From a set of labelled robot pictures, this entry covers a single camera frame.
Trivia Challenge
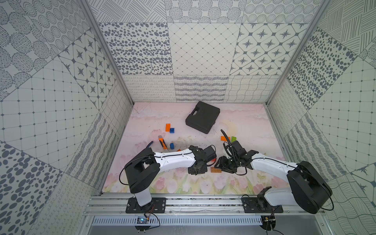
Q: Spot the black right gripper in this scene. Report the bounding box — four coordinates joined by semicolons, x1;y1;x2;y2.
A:
214;156;240;174

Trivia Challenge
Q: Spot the tan lego plate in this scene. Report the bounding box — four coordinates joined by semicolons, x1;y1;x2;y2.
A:
210;167;222;173

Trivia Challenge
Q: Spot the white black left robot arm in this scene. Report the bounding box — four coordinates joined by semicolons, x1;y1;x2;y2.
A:
124;146;216;207

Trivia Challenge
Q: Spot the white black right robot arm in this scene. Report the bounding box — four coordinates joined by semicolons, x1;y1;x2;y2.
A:
214;141;333;214

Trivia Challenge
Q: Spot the orange lego brick right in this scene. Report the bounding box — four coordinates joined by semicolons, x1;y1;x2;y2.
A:
220;136;231;143

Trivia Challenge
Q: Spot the orange lego brick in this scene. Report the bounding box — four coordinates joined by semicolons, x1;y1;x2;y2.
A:
220;136;231;143
165;123;170;132

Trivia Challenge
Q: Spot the orange lego brick far left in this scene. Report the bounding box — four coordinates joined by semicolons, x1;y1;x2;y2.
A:
165;123;170;132

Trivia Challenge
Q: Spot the black plastic carrying case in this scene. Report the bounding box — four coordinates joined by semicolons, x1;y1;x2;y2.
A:
185;101;220;134

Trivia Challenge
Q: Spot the right controller board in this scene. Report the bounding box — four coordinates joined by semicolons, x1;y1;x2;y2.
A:
260;216;276;231

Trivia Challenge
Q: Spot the controller board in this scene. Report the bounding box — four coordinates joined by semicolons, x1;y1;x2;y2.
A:
135;216;150;232
260;216;276;231

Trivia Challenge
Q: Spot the left controller board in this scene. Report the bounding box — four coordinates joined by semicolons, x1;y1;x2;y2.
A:
135;216;150;232

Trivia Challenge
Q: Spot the orange handled tool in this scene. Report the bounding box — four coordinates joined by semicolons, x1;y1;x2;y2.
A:
158;135;169;152

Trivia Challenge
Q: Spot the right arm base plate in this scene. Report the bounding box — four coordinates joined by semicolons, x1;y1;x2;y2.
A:
241;196;284;213

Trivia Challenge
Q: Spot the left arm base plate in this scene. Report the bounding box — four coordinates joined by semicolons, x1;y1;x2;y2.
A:
126;197;166;214

